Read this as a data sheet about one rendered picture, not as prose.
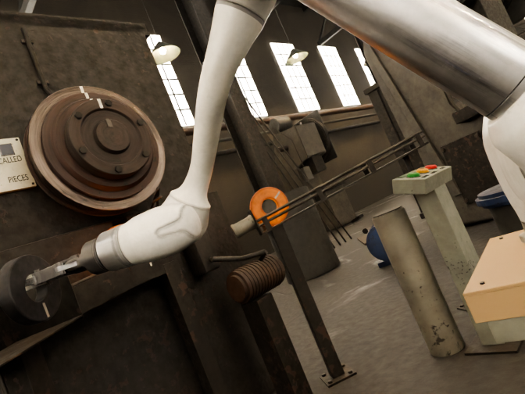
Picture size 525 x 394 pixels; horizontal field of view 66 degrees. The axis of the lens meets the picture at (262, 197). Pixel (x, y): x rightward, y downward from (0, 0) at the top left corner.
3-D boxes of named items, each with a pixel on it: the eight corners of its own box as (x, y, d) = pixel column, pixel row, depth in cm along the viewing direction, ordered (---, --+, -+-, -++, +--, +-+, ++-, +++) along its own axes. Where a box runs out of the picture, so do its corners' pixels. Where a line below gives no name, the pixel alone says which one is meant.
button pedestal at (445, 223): (462, 359, 130) (383, 183, 135) (483, 326, 147) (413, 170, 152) (516, 357, 119) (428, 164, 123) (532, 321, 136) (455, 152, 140)
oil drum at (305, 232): (276, 289, 423) (244, 210, 430) (310, 269, 465) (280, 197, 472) (319, 278, 382) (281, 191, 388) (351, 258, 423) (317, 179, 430)
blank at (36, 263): (-17, 267, 83) (-2, 262, 82) (35, 252, 98) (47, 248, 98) (11, 338, 83) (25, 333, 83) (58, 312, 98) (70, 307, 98)
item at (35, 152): (52, 231, 129) (2, 98, 132) (174, 198, 162) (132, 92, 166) (58, 226, 124) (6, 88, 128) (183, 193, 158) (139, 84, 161)
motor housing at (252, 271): (274, 413, 147) (219, 275, 151) (309, 380, 163) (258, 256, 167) (299, 415, 138) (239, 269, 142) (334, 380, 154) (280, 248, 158)
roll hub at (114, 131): (82, 187, 129) (51, 108, 131) (157, 171, 149) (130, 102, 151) (87, 180, 125) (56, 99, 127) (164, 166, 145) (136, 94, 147)
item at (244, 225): (236, 239, 161) (229, 226, 161) (256, 228, 163) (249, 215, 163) (237, 238, 155) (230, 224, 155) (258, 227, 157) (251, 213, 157)
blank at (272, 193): (273, 234, 162) (275, 233, 159) (241, 212, 161) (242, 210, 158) (294, 202, 165) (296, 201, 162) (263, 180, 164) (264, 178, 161)
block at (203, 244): (192, 278, 159) (169, 222, 161) (208, 271, 165) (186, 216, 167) (206, 273, 152) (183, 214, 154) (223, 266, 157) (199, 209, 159)
